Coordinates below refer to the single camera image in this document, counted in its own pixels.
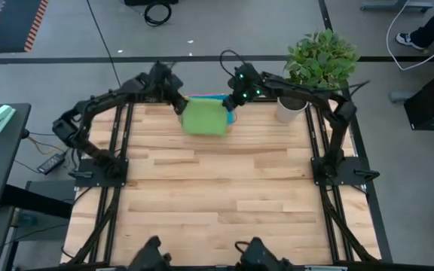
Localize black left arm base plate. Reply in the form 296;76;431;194
68;157;130;188

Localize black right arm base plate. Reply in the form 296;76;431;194
310;156;381;187

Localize white floor cable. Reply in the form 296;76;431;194
385;0;434;72

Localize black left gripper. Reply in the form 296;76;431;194
149;62;191;116

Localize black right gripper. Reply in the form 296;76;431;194
222;62;266;113

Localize green microfiber towel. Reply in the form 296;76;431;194
181;96;229;137

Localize green potted plant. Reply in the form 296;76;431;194
283;28;361;92

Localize black cabinet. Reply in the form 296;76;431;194
403;62;434;132

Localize grey table foot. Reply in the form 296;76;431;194
389;89;414;104

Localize black equipment box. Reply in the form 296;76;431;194
124;0;179;7

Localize black floor cable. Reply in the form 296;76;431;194
85;0;123;88

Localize black power adapter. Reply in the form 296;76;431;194
36;151;67;175

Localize blue microfiber towel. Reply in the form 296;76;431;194
186;93;237;126

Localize person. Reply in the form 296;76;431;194
395;2;434;52

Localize black orange-striped floor mat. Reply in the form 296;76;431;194
0;0;50;54

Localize white plant pot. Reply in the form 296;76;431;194
276;96;310;123

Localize coiled black cable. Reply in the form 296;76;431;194
143;2;173;28

